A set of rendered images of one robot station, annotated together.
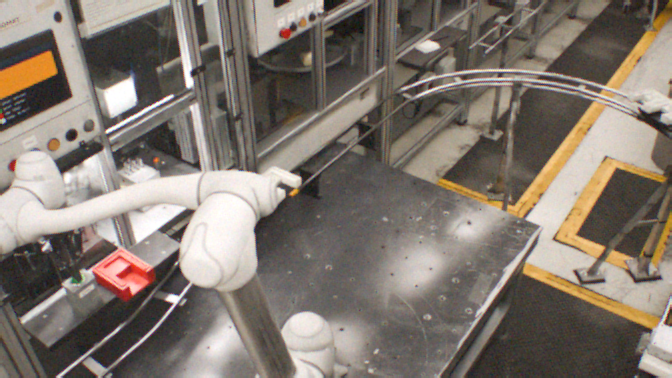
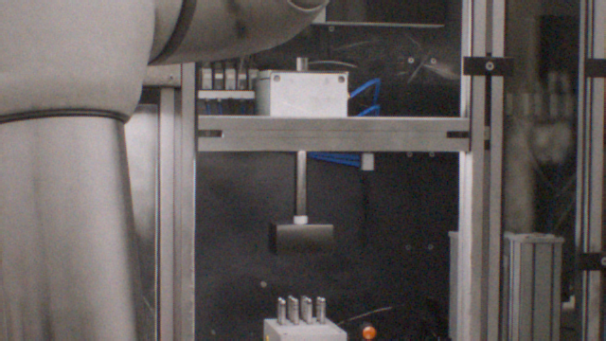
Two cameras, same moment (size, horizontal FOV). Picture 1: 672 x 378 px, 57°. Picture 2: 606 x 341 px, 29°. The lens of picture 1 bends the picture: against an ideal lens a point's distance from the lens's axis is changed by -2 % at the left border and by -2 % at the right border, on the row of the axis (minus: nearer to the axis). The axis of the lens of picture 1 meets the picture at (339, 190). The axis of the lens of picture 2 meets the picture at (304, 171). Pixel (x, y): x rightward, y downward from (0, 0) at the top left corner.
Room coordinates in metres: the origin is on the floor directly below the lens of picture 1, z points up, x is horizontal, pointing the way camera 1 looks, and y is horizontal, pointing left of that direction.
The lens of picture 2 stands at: (0.58, -0.36, 1.34)
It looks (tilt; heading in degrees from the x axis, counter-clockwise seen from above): 3 degrees down; 41
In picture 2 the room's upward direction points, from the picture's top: 1 degrees clockwise
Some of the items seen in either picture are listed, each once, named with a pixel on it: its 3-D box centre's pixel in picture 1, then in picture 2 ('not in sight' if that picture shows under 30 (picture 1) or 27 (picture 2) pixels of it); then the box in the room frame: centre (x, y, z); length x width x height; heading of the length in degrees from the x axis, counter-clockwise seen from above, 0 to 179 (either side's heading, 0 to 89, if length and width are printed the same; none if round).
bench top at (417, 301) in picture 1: (332, 285); not in sight; (1.62, 0.03, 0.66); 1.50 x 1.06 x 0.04; 144
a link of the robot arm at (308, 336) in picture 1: (306, 347); not in sight; (1.19, 0.10, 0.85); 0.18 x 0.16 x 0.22; 169
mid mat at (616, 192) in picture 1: (625, 210); not in sight; (2.80, -1.70, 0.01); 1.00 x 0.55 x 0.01; 144
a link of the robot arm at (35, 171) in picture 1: (37, 182); not in sight; (1.29, 0.79, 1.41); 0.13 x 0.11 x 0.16; 169
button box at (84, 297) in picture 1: (81, 291); not in sight; (1.31, 0.79, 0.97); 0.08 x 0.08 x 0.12; 54
